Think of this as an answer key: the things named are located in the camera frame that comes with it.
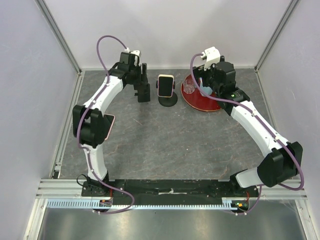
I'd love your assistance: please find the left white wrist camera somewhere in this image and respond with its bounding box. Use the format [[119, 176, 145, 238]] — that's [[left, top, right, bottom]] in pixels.
[[124, 47, 141, 67]]

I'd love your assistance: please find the black round-base phone stand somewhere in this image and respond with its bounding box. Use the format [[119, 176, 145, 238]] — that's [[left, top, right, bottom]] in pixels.
[[156, 80, 178, 107]]

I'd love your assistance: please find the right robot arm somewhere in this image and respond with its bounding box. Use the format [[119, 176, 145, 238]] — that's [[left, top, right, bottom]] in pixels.
[[190, 61, 305, 197]]

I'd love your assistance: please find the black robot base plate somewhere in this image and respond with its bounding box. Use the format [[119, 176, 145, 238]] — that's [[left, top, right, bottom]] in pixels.
[[81, 178, 259, 206]]

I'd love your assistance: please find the slotted cable duct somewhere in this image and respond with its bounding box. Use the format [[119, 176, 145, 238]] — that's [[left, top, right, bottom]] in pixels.
[[46, 198, 249, 211]]

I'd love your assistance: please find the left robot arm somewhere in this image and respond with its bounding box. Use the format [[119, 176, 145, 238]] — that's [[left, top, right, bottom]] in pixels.
[[72, 50, 151, 197]]

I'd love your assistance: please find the black folding phone stand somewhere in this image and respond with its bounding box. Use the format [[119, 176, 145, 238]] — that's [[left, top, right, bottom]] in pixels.
[[133, 83, 151, 103]]

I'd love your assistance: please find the right aluminium frame post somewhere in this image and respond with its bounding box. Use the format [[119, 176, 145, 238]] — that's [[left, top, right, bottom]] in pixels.
[[254, 0, 300, 73]]

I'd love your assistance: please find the red round tray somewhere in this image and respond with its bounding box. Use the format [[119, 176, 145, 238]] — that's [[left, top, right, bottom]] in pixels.
[[180, 83, 221, 112]]

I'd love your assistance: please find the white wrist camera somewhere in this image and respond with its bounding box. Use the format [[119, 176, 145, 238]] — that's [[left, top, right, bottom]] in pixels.
[[200, 46, 221, 71], [124, 47, 141, 67]]

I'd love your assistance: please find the light blue mug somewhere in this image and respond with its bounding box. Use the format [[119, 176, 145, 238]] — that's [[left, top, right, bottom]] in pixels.
[[199, 77, 213, 97]]

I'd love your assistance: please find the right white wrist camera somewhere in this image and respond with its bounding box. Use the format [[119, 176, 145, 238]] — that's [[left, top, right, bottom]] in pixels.
[[200, 46, 221, 71]]

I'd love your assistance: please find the aluminium frame post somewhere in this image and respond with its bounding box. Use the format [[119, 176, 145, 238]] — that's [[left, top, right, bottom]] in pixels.
[[254, 0, 300, 73], [35, 0, 82, 74]]

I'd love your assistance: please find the pink phone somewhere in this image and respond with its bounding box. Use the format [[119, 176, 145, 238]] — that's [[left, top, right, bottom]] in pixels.
[[103, 113, 116, 141]]

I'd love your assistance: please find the clear drinking glass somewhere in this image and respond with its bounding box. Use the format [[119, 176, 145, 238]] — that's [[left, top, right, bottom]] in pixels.
[[182, 75, 196, 94]]

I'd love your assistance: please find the left aluminium frame post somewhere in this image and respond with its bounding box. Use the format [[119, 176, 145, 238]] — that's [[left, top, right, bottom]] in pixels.
[[35, 0, 82, 74]]

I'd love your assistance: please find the pink-cased smartphone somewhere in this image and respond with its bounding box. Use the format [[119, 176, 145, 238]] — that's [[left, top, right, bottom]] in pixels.
[[156, 74, 175, 98]]

